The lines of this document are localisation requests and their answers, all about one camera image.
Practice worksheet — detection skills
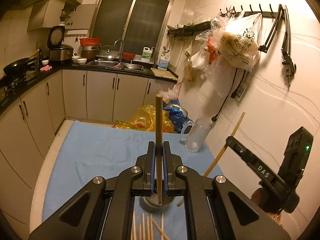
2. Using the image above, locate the red basin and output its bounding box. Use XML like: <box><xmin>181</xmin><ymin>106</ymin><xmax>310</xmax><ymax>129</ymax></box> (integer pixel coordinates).
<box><xmin>80</xmin><ymin>38</ymin><xmax>101</xmax><ymax>47</ymax></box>

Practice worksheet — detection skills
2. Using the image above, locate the blue white detergent bottle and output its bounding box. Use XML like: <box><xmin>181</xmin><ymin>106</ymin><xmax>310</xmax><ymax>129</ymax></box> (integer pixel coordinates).
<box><xmin>157</xmin><ymin>55</ymin><xmax>170</xmax><ymax>70</ymax></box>

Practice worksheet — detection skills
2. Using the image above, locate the dark utensil holder cup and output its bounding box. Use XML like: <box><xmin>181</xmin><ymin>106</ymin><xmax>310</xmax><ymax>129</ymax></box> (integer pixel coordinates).
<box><xmin>139</xmin><ymin>194</ymin><xmax>175</xmax><ymax>213</ymax></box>

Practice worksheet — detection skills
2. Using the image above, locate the black power cable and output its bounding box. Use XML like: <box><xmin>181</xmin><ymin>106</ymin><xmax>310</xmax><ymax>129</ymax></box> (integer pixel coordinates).
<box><xmin>211</xmin><ymin>67</ymin><xmax>247</xmax><ymax>123</ymax></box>

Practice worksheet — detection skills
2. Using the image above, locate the black rice cooker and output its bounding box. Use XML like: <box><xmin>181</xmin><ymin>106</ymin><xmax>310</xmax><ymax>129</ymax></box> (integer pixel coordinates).
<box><xmin>47</xmin><ymin>25</ymin><xmax>73</xmax><ymax>62</ymax></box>

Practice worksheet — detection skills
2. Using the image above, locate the kitchen faucet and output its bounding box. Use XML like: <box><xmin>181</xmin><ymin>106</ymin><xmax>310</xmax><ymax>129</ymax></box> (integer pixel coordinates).
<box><xmin>114</xmin><ymin>38</ymin><xmax>124</xmax><ymax>64</ymax></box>

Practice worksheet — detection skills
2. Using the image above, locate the yellow plastic bag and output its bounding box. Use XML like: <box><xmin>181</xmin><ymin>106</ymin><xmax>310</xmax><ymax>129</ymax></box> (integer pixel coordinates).
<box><xmin>113</xmin><ymin>105</ymin><xmax>175</xmax><ymax>133</ymax></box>

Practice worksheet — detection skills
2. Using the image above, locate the clear glass beer mug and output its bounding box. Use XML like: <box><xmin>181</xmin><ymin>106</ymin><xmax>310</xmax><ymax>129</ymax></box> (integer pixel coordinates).
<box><xmin>181</xmin><ymin>119</ymin><xmax>212</xmax><ymax>153</ymax></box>

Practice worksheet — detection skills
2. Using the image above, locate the green detergent bottle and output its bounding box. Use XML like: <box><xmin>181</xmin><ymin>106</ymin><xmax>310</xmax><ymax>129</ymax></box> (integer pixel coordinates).
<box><xmin>141</xmin><ymin>47</ymin><xmax>153</xmax><ymax>62</ymax></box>

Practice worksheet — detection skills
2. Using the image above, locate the black wok pan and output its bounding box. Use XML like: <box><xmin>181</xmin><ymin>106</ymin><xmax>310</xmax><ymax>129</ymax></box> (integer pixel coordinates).
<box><xmin>3</xmin><ymin>49</ymin><xmax>42</xmax><ymax>76</ymax></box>

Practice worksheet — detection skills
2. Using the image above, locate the white plastic bag with bread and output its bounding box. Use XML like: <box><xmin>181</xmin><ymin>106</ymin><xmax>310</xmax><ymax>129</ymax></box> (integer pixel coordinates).
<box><xmin>210</xmin><ymin>11</ymin><xmax>263</xmax><ymax>72</ymax></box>

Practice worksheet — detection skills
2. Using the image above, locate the glass pot lid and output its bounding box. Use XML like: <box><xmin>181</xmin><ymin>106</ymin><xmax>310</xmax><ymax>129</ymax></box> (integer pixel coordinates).
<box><xmin>95</xmin><ymin>45</ymin><xmax>119</xmax><ymax>61</ymax></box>

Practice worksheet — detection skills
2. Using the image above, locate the blue plastic bag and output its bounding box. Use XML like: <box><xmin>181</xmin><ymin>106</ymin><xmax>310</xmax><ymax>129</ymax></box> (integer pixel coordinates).
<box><xmin>163</xmin><ymin>100</ymin><xmax>190</xmax><ymax>133</ymax></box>

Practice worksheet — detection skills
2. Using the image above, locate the blue towel table mat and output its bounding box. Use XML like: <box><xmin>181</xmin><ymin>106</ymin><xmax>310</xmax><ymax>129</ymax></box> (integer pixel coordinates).
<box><xmin>42</xmin><ymin>121</ymin><xmax>214</xmax><ymax>239</ymax></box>

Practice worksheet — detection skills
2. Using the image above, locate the right hand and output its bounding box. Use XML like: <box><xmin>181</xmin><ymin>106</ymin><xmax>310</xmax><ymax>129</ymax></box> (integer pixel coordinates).
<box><xmin>251</xmin><ymin>187</ymin><xmax>282</xmax><ymax>226</ymax></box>

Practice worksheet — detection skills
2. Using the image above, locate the wooden cutting board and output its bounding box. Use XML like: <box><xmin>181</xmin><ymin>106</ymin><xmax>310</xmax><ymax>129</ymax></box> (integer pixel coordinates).
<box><xmin>151</xmin><ymin>68</ymin><xmax>178</xmax><ymax>81</ymax></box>

